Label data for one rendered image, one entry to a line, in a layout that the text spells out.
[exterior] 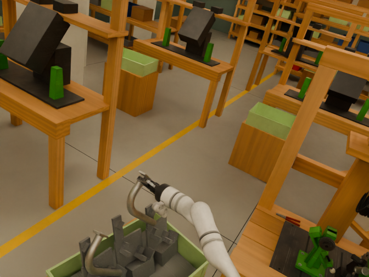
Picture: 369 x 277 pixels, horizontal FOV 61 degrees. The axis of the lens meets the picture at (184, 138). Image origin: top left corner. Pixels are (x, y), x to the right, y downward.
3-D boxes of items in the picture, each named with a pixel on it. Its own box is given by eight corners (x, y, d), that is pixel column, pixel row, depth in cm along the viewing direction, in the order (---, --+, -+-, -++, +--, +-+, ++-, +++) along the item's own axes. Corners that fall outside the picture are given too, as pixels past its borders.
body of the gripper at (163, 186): (179, 193, 121) (162, 183, 127) (169, 183, 115) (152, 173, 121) (167, 209, 119) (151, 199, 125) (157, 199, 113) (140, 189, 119)
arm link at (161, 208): (150, 207, 112) (161, 215, 108) (168, 182, 115) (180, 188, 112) (161, 217, 119) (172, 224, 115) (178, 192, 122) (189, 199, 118)
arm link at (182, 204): (187, 202, 119) (180, 188, 113) (219, 220, 110) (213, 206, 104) (175, 216, 116) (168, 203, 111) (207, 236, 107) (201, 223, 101)
